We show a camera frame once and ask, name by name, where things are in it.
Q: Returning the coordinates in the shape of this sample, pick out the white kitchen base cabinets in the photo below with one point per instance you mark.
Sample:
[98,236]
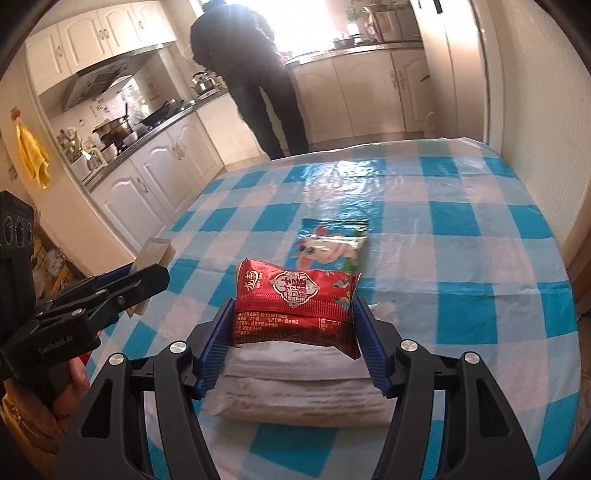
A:
[152,175]

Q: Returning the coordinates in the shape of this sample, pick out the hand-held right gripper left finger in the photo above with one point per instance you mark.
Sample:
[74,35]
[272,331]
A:
[217,346]

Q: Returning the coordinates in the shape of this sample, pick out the red snack packet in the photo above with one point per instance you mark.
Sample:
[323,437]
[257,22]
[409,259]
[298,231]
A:
[295,304]

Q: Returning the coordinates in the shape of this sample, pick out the beige rectangular block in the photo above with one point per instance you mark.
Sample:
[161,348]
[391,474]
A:
[154,251]

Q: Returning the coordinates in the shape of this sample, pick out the white kitchen wall cabinets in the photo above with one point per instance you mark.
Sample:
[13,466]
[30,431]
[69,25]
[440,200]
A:
[78,41]

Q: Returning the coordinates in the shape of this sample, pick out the steel range hood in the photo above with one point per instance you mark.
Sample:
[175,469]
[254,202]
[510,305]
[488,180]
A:
[101,81]

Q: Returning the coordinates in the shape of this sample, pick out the steel cooking pot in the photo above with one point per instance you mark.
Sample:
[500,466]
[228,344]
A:
[113,129]

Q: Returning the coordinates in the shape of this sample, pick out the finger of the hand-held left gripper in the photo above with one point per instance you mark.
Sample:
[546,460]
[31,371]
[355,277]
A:
[134,286]
[115,275]

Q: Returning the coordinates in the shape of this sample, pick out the person's left hand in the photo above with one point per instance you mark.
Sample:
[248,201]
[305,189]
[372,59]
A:
[76,376]

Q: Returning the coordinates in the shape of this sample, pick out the white tall cabinet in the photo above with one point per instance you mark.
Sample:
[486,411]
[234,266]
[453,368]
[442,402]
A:
[452,69]

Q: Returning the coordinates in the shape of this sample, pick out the yellow hanging cloth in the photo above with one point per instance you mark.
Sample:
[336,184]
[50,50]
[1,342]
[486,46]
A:
[32,152]

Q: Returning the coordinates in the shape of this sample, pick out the steel kettle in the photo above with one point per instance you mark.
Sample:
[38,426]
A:
[205,85]

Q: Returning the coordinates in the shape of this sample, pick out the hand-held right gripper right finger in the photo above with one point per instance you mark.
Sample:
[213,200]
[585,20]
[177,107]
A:
[369,346]

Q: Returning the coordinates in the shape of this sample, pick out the black wok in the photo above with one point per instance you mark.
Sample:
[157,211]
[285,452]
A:
[157,117]

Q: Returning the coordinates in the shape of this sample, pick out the blue checked tablecloth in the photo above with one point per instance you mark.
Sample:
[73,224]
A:
[461,277]

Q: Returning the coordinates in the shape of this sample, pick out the cartoon print snack packet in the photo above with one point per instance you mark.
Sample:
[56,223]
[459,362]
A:
[328,244]

